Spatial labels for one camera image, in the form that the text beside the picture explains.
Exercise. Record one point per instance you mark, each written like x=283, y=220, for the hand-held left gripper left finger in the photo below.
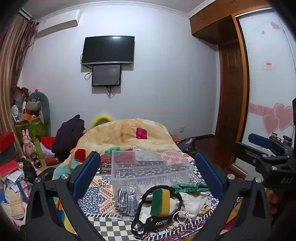
x=89, y=170

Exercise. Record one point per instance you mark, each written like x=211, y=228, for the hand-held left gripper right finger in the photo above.
x=207, y=175

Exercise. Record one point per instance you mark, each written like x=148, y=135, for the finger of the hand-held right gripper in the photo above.
x=248, y=153
x=259, y=141

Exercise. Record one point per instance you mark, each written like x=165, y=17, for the green knitted cloth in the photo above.
x=189, y=186

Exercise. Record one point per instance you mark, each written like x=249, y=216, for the small green cloth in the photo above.
x=112, y=150

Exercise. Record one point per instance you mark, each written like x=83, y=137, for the white cloth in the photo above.
x=194, y=204

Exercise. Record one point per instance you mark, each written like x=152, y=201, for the black elastic headband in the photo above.
x=173, y=189

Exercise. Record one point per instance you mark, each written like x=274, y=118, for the purple floor item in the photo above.
x=186, y=141

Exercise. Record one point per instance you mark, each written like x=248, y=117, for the black clothing pile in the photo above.
x=68, y=136

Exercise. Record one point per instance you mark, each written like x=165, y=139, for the red can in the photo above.
x=50, y=161

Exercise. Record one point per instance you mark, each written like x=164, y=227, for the yellow fleece blanket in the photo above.
x=115, y=132

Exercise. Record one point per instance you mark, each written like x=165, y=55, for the clear bag of grey fabric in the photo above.
x=126, y=199

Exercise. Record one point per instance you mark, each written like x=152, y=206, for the red cloth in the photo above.
x=48, y=141

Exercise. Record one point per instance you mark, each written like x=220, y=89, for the yellow fluffy hat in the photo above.
x=99, y=119

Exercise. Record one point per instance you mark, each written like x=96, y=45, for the frosted sliding door with hearts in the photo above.
x=266, y=88

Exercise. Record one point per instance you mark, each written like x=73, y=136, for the green and yellow sponge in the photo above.
x=160, y=202

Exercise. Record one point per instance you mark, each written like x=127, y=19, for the green cylinder tube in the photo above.
x=38, y=148

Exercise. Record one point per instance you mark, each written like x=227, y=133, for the wooden door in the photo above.
x=229, y=92

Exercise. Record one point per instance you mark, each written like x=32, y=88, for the clear plastic storage box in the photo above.
x=150, y=163

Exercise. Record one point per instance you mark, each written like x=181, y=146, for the pink rabbit toy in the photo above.
x=28, y=142

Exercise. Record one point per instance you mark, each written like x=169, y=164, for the green cardboard box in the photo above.
x=34, y=127

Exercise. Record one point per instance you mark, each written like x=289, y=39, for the white door sticker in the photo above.
x=268, y=65

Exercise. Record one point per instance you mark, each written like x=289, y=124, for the pile of papers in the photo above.
x=13, y=197

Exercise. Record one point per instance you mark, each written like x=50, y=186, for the red box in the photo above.
x=8, y=168
x=6, y=140

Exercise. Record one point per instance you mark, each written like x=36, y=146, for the grey plush toy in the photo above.
x=42, y=104

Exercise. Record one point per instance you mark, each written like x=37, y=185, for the wooden wardrobe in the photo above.
x=208, y=23

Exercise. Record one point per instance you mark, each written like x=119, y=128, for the brown striped curtain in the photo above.
x=13, y=60

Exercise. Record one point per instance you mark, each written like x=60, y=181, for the white air conditioner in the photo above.
x=59, y=24

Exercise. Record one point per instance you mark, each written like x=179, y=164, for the white wall socket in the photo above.
x=182, y=129

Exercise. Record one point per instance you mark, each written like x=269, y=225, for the small black wall monitor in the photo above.
x=106, y=75

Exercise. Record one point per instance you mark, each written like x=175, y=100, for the black wall television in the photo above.
x=108, y=49

